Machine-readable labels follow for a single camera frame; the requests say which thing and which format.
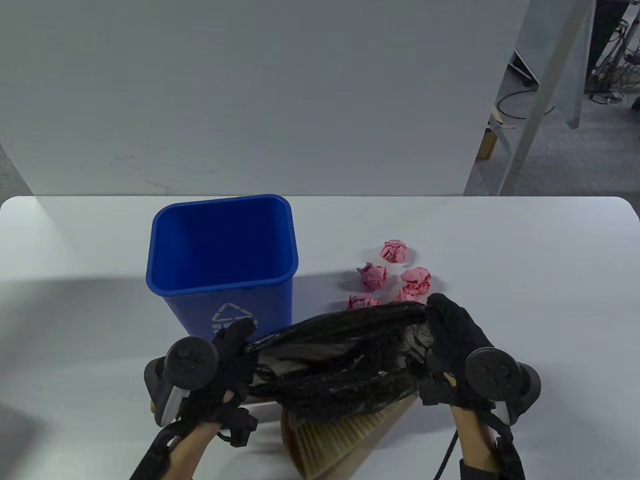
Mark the beige brush with wooden handle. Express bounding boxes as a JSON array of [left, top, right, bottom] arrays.
[[245, 395, 417, 476]]

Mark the black right glove cable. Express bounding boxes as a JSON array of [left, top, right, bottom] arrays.
[[432, 430, 458, 480]]

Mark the black and white controller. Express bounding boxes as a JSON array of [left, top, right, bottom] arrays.
[[144, 337, 220, 427], [465, 347, 542, 427]]

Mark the black left wrist sensor box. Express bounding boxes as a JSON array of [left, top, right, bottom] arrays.
[[129, 425, 176, 480]]

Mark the tangle of black cables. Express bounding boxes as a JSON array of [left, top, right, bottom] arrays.
[[586, 5, 640, 106]]

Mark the pile of pink paper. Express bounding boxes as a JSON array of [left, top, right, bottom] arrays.
[[347, 240, 432, 311]]

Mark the brown cardboard box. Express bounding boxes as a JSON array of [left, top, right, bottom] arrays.
[[476, 129, 499, 160]]

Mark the black floor cable loop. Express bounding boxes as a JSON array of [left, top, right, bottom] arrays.
[[495, 90, 556, 120]]

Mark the black right wrist strap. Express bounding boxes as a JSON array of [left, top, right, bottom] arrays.
[[460, 460, 501, 480]]

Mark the black plastic trash bag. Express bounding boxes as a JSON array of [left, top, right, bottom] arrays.
[[245, 301, 436, 421]]

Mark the blue recycling bin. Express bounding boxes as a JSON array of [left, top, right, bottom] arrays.
[[146, 194, 300, 337]]

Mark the grey leaning board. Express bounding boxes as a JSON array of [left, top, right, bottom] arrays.
[[515, 0, 598, 130]]

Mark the black and white left controller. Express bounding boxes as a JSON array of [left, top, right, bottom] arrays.
[[144, 337, 220, 427]]

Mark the black right wrist sensor box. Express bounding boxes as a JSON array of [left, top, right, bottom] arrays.
[[492, 425, 526, 480]]

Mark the black wrist sensor box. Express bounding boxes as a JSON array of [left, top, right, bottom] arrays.
[[492, 425, 526, 480], [129, 425, 176, 480]]

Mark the white table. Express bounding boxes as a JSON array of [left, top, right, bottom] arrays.
[[0, 196, 640, 480]]

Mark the white partition panel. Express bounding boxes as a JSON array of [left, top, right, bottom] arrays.
[[0, 0, 531, 197]]

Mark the person's left hand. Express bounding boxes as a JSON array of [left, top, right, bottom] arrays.
[[177, 319, 258, 448]]

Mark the beige plastic dustpan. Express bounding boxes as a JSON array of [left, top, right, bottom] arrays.
[[280, 395, 421, 480]]

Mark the person's right forearm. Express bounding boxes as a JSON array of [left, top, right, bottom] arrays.
[[450, 405, 496, 471]]

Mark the person's right hand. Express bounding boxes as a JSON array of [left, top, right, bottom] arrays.
[[420, 293, 501, 408]]

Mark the black and white right controller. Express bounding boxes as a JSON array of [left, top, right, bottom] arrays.
[[465, 347, 542, 427]]

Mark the grey metal frame post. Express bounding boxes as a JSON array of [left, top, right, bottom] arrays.
[[497, 0, 596, 196]]

